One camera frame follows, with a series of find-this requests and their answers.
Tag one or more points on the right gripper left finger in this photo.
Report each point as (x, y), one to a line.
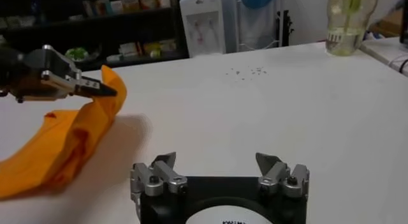
(153, 183)

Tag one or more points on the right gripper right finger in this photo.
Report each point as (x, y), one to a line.
(274, 177)

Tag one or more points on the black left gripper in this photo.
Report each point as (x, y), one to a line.
(12, 72)

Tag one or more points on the orange t-shirt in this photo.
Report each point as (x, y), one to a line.
(63, 142)

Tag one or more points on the glass bowl with green items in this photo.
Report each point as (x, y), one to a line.
(78, 54)

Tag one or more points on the black shelving unit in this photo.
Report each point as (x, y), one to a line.
(95, 24)

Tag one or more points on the white water dispenser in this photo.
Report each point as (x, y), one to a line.
(204, 27)

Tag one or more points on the black metal stand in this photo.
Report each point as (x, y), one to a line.
(286, 27)

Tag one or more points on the green lid drink bottle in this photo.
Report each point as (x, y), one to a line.
(347, 27)

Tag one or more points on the white side desk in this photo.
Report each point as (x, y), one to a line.
(382, 49)

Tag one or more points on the large brown cardboard box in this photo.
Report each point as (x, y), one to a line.
(387, 24)

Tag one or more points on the grey open laptop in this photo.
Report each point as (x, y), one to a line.
(405, 18)

